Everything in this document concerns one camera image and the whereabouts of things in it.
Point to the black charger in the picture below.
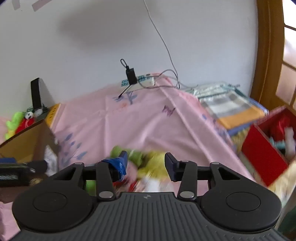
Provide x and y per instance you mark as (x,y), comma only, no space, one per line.
(131,76)

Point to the folded plaid blanket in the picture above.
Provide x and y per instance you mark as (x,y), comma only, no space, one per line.
(231,106)

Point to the green frog plush toy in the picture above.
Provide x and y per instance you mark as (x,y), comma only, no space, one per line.
(13,121)

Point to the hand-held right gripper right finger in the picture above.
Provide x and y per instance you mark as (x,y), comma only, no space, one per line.
(170,166)

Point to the red and white plush toy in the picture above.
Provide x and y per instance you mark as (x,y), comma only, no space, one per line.
(283,127)

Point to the red box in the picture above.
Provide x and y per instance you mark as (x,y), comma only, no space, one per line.
(261,150)

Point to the green mushroom plush toy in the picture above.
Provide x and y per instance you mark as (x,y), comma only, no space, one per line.
(135,156)

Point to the small panda toy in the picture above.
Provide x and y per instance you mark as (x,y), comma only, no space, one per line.
(29,115)

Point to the brown cardboard box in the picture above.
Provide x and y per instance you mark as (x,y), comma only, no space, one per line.
(25,143)

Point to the yellow-green soft cloth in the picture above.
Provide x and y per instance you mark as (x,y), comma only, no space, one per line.
(155,164)

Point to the wooden glass-pane door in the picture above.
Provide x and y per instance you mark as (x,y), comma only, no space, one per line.
(266,46)

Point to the black phone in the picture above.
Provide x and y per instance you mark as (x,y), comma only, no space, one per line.
(38,92)

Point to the yellow flat box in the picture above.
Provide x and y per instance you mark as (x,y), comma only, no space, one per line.
(52,114)

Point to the pink printed bedsheet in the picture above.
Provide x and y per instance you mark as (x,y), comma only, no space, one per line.
(138,120)

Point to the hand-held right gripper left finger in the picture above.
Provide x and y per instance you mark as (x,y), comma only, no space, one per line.
(118,165)

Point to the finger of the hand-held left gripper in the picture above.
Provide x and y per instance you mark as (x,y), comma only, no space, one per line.
(16,179)
(37,165)

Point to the wall tape strip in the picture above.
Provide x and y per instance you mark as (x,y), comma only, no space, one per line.
(40,4)
(16,4)

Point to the white power strip with charger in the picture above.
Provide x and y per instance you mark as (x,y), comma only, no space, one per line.
(124,90)

